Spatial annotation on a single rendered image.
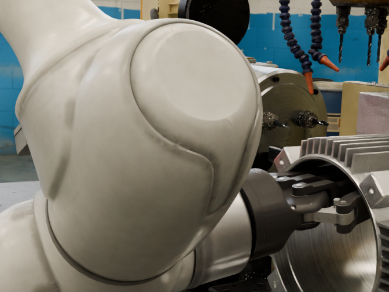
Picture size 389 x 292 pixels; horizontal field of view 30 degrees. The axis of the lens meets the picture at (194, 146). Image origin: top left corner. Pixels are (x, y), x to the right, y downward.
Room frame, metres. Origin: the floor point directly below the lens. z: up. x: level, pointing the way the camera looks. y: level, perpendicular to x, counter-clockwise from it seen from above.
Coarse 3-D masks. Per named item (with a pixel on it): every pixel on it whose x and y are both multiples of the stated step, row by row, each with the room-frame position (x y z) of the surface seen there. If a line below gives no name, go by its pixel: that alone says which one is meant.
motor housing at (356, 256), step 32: (320, 160) 0.67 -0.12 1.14; (352, 160) 0.61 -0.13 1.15; (384, 160) 0.62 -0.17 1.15; (320, 224) 0.73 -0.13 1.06; (384, 224) 0.57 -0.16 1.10; (288, 256) 0.70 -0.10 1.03; (320, 256) 0.72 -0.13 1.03; (352, 256) 0.73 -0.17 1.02; (384, 256) 0.57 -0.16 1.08; (288, 288) 0.68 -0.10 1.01; (320, 288) 0.69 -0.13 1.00; (352, 288) 0.70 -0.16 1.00; (384, 288) 0.57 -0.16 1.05
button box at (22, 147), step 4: (16, 128) 1.31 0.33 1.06; (20, 128) 1.28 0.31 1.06; (16, 132) 1.31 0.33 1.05; (20, 132) 1.29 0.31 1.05; (16, 136) 1.31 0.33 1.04; (20, 136) 1.29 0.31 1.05; (24, 136) 1.27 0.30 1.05; (16, 140) 1.31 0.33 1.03; (20, 140) 1.29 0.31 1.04; (24, 140) 1.27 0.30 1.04; (16, 144) 1.31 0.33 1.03; (20, 144) 1.29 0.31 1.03; (24, 144) 1.27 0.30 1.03; (16, 148) 1.31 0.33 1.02; (20, 148) 1.29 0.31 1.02; (24, 148) 1.27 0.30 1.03; (28, 148) 1.28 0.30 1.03; (20, 152) 1.29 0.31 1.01; (24, 152) 1.30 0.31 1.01; (28, 152) 1.30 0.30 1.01
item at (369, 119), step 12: (360, 96) 0.72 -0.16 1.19; (372, 96) 0.70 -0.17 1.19; (384, 96) 0.69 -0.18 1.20; (360, 108) 0.72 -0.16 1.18; (372, 108) 0.70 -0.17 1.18; (384, 108) 0.69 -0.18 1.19; (360, 120) 0.71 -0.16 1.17; (372, 120) 0.70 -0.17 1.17; (384, 120) 0.69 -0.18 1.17; (360, 132) 0.71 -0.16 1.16; (372, 132) 0.70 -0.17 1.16; (384, 132) 0.68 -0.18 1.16
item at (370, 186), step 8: (280, 152) 0.69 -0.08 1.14; (288, 152) 0.69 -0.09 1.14; (296, 152) 0.69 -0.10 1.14; (280, 160) 0.69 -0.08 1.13; (288, 160) 0.68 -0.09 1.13; (280, 168) 0.69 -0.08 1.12; (368, 176) 0.59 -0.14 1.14; (376, 176) 0.58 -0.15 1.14; (384, 176) 0.59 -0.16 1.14; (360, 184) 0.59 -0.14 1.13; (368, 184) 0.58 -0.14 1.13; (376, 184) 0.58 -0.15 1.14; (384, 184) 0.58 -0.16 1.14; (368, 192) 0.58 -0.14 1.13; (376, 192) 0.58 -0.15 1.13; (384, 192) 0.57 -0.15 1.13; (368, 200) 0.58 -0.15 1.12; (376, 200) 0.58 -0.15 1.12; (384, 200) 0.58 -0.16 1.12; (376, 208) 0.58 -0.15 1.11; (272, 272) 0.70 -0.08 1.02; (272, 280) 0.69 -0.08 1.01; (272, 288) 0.69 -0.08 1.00; (280, 288) 0.68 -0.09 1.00
